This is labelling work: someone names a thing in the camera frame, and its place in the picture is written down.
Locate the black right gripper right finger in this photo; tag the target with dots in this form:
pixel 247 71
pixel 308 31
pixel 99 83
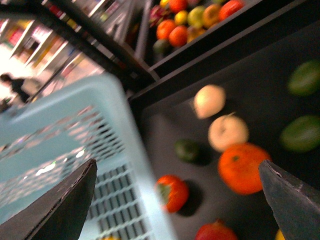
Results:
pixel 294 203

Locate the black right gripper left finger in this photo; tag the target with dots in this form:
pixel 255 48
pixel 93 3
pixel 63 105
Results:
pixel 60 213

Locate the light blue shopping basket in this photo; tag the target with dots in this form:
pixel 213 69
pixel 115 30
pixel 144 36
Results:
pixel 45 141

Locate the yellow lemon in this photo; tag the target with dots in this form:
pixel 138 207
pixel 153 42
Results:
pixel 279 235
pixel 110 238

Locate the pile of fruit far shelf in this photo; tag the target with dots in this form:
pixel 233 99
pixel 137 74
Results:
pixel 178 22

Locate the orange with green stem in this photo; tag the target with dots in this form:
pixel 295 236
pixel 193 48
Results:
pixel 238 167

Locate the green lime front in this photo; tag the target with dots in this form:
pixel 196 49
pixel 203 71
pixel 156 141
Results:
pixel 302 134

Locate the green lime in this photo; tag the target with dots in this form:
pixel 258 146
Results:
pixel 302 134
pixel 305 79

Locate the red apple under finger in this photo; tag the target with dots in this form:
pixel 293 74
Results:
pixel 215 231

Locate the white round pear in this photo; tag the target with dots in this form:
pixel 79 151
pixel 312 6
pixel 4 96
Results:
pixel 227 130

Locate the orange persimmon green calyx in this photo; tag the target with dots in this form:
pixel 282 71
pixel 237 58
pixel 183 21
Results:
pixel 174 192

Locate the dark green avocado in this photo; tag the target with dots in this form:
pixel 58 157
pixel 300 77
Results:
pixel 187 150

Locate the green lime back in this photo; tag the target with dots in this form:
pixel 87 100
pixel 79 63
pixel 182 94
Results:
pixel 305 79

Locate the white pear lying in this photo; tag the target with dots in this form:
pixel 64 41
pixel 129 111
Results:
pixel 209 100

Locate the black shelf post left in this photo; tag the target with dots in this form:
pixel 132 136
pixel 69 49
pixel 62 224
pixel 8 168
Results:
pixel 131 72

